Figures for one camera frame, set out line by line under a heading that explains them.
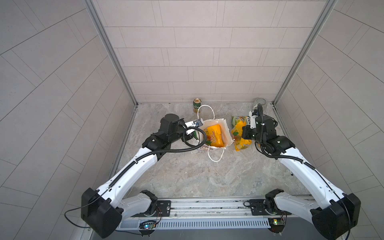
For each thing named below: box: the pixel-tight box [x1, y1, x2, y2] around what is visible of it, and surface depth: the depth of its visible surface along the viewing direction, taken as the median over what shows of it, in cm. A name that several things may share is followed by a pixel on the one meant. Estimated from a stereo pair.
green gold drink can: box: [193, 98, 202, 114], surface depth 107 cm
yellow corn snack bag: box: [231, 120, 252, 152], surface depth 82 cm
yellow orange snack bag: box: [204, 124, 225, 148], surface depth 85 cm
